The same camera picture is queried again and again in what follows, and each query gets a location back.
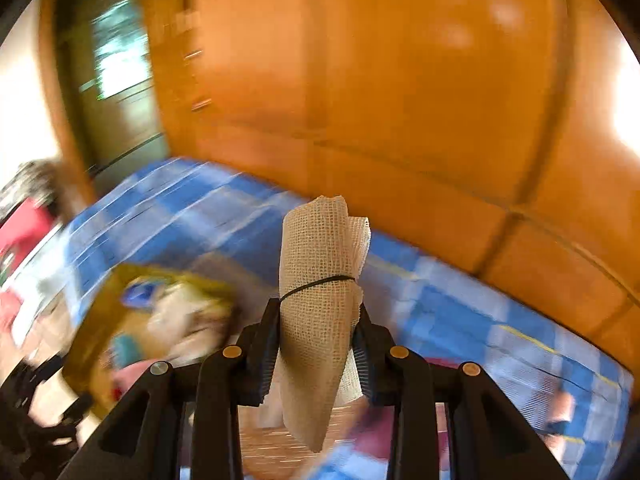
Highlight beige mesh cloth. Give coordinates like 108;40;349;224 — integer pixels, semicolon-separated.
272;194;372;453

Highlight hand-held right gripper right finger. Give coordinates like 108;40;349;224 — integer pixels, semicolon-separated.
350;305;571;480

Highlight red cloth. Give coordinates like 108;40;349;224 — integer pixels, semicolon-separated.
0;197;57;321

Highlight orange wooden wardrobe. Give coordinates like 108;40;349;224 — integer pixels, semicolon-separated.
140;0;640;361

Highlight blue plaid bed sheet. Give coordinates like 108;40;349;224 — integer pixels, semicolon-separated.
65;157;633;480

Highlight maroon cloth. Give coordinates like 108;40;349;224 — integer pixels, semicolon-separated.
345;357;461;466

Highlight black band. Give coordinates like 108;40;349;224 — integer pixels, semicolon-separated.
279;275;358;303

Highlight yellow box of toys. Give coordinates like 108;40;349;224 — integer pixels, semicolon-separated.
62;262;238;421

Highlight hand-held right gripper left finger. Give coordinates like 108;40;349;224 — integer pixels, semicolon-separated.
57;297;282;480

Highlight window with wooden frame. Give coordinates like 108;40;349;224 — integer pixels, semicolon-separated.
40;0;171;183

